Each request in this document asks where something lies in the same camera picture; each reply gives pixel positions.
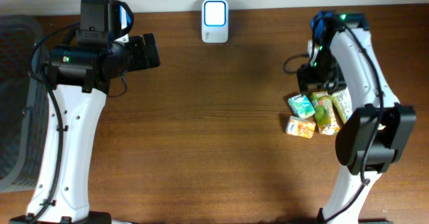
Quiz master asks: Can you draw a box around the green tea drink carton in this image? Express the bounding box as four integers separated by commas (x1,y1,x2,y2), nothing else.
310,91,340,135

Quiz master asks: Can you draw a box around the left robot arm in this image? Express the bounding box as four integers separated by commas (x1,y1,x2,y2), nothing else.
1,0,160,223

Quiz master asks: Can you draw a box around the dark grey plastic basket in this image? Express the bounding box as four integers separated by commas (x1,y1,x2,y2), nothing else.
1,15,48,192

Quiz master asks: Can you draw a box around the orange tissue pack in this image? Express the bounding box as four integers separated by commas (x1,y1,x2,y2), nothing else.
286,116,316,139

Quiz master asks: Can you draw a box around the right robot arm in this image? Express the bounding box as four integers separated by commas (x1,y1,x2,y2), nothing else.
296,11,416,223

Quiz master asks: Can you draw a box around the white barcode scanner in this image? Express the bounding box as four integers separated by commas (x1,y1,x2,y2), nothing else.
201,0,229,44

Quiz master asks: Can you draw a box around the yellow snack bag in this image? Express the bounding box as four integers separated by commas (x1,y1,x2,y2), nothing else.
331,88,353,123

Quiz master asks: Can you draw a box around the teal tissue pack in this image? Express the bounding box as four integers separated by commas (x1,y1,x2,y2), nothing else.
288,95,315,119

